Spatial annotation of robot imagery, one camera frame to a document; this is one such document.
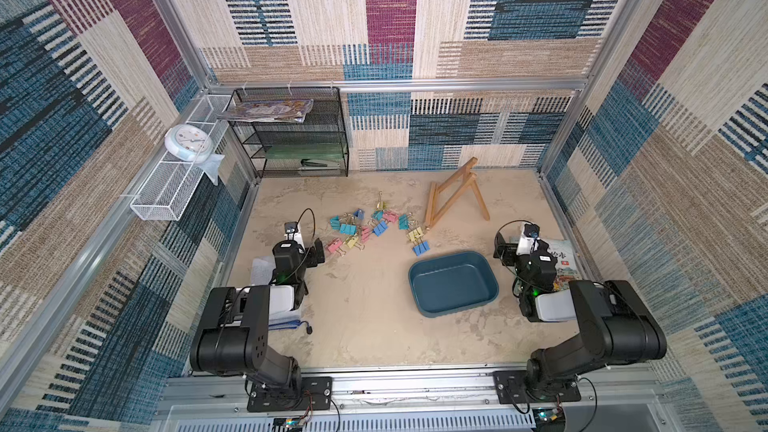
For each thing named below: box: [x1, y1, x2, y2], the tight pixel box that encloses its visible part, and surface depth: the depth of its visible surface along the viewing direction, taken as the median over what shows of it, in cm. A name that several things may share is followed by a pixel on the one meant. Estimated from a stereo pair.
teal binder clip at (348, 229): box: [339, 224, 357, 235], surface depth 102 cm
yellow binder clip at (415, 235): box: [406, 226, 424, 244], surface depth 102 cm
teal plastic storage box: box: [408, 251, 499, 317], surface depth 93 cm
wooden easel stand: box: [425, 156, 491, 231], surface depth 103 cm
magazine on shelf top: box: [216, 99, 315, 123], surface depth 83 cm
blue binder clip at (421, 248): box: [412, 241, 431, 256], surface depth 100 cm
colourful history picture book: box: [546, 239, 582, 291], surface depth 97 cm
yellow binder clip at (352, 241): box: [345, 235, 365, 251], surface depth 101 cm
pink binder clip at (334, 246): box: [326, 238, 346, 257], surface depth 101 cm
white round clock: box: [164, 124, 214, 163], surface depth 76 cm
